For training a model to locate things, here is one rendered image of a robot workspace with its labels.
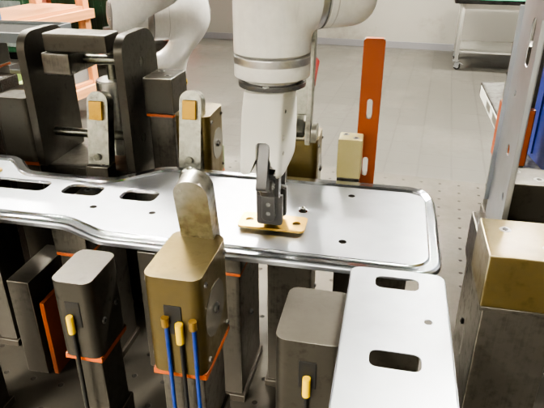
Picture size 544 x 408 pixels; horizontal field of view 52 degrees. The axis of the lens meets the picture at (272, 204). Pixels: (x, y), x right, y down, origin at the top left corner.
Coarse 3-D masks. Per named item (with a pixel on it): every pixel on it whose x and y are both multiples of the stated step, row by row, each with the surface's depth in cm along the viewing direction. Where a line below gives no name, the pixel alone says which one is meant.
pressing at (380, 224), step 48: (0, 192) 79; (48, 192) 79; (144, 192) 80; (240, 192) 79; (288, 192) 79; (336, 192) 79; (384, 192) 79; (96, 240) 68; (144, 240) 68; (240, 240) 67; (288, 240) 67; (336, 240) 67; (384, 240) 67; (432, 240) 68
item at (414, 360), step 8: (376, 352) 53; (384, 352) 53; (392, 352) 53; (376, 360) 54; (384, 360) 54; (392, 360) 54; (400, 360) 53; (408, 360) 53; (416, 360) 53; (392, 368) 54; (400, 368) 54; (408, 368) 54; (416, 368) 53
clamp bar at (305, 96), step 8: (312, 40) 79; (312, 48) 79; (312, 56) 79; (312, 64) 80; (312, 72) 80; (312, 80) 80; (304, 88) 82; (312, 88) 81; (296, 96) 82; (304, 96) 82; (312, 96) 82; (296, 104) 83; (304, 104) 83; (312, 104) 83; (296, 112) 83; (304, 112) 83; (312, 112) 83; (304, 144) 83
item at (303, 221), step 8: (248, 216) 71; (256, 216) 71; (288, 216) 71; (296, 216) 71; (240, 224) 69; (248, 224) 69; (256, 224) 69; (264, 224) 69; (288, 224) 69; (304, 224) 69; (296, 232) 68
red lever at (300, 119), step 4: (316, 60) 90; (316, 64) 90; (316, 68) 89; (316, 72) 89; (316, 76) 89; (316, 80) 89; (296, 116) 85; (300, 116) 85; (304, 116) 84; (296, 120) 84; (300, 120) 84; (304, 120) 84; (296, 124) 84; (300, 124) 84; (304, 124) 84; (296, 128) 83; (300, 128) 83; (304, 128) 84; (296, 132) 83; (300, 132) 83; (304, 132) 83; (296, 136) 84; (300, 136) 84
